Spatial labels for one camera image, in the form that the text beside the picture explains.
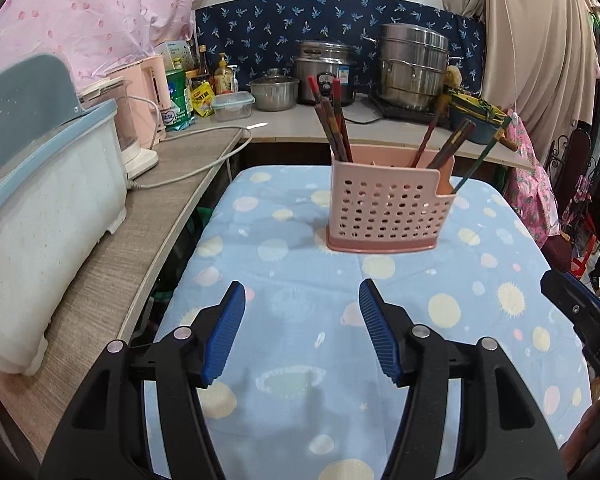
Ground dark maroon chopstick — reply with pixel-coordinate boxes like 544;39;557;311
431;120;477;170
332;78;353;162

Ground brown chopstick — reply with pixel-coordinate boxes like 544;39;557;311
321;98;348;162
314;100;352;162

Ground red chopstick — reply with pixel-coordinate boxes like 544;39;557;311
306;75;353;162
411;93;451;168

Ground person's right hand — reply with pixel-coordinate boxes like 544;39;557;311
560;400;600;474

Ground blue patterned tablecloth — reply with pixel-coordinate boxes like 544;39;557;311
144;166;592;479

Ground pink perforated utensil holder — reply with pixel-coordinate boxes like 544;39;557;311
325;144;455;255

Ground pink floral cloth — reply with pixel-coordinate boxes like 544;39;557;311
504;108;560;248

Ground green milk powder can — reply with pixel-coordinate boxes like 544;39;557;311
161;68;193;131

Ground dark green basin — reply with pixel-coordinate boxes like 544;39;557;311
449;92;505;145

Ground white dish rack bin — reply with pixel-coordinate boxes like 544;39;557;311
0;54;128;375

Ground clear food container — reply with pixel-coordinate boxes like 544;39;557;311
211;91;256;122

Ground yellow snack packet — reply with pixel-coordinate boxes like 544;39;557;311
190;81;214;117

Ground small steel lidded pot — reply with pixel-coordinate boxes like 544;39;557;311
249;68;299;112

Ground oil bottle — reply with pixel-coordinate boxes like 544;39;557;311
214;52;234;96

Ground pink electric kettle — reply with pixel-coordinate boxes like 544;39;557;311
107;54;174;181

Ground large steel steamer pot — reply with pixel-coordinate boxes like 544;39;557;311
377;24;449;112

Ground silver rice cooker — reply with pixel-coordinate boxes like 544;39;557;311
294;40;356;106

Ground white power cable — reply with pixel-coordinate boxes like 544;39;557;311
126;94;269;191

